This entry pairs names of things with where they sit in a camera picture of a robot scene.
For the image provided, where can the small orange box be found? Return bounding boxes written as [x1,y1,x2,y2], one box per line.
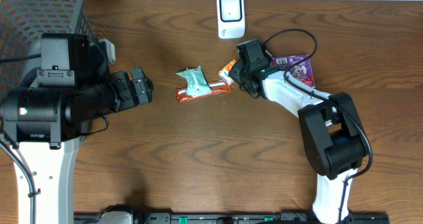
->
[218,59,237,85]

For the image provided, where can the brown orange snack bar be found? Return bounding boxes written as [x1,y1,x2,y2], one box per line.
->
[176,80,233,102]

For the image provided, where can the teal snack wrapper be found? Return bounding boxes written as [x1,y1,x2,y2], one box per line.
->
[176,66,212,96]

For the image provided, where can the red purple snack packet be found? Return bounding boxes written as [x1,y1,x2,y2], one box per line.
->
[270,55,315,88]

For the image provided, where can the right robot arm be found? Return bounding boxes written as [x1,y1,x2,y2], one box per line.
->
[229,40,372,223]

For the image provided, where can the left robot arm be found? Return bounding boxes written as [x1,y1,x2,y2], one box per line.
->
[1,33,153,223]

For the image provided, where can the white barcode scanner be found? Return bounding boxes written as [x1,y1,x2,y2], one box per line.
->
[216,0,246,39]

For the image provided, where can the grey plastic mesh basket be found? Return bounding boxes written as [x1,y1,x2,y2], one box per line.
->
[0,0,96,102]

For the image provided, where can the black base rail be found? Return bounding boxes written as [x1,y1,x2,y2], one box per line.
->
[73,211,390,224]

